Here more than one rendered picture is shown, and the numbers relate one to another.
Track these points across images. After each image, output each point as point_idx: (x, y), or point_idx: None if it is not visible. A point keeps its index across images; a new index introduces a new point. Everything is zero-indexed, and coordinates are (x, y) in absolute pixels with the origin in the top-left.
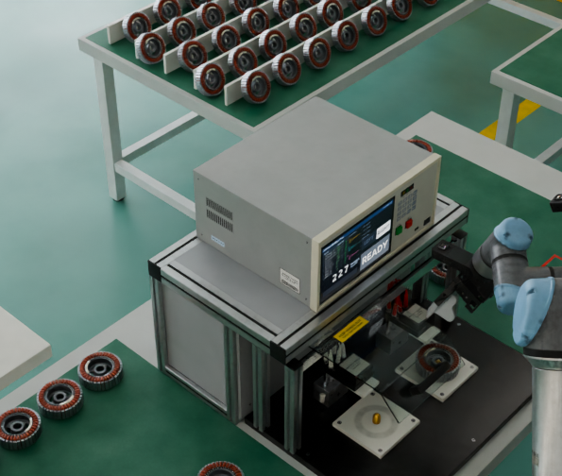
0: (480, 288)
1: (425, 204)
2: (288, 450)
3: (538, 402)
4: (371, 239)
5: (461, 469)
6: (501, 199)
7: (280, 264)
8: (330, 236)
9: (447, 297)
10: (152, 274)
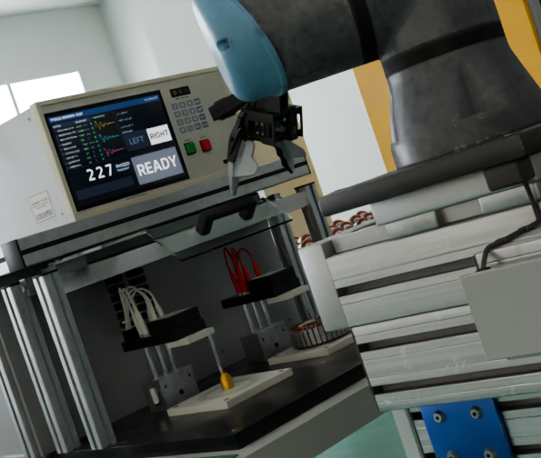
0: (267, 104)
1: (226, 129)
2: (99, 453)
3: None
4: (142, 141)
5: (353, 384)
6: None
7: (26, 194)
8: (53, 100)
9: (238, 143)
10: None
